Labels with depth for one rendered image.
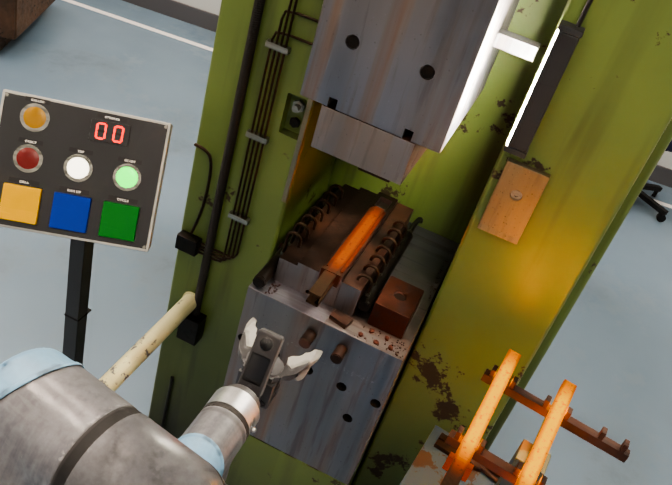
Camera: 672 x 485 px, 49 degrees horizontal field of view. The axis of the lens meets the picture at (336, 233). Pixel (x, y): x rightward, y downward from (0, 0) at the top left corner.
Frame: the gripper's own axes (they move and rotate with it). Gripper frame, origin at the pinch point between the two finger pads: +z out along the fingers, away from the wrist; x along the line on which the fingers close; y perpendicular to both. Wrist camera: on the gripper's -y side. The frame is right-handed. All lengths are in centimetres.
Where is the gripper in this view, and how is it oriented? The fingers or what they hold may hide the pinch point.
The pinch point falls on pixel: (288, 331)
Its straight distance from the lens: 143.9
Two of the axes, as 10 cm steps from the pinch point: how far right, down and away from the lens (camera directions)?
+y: -2.6, 7.9, 5.5
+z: 3.6, -4.5, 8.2
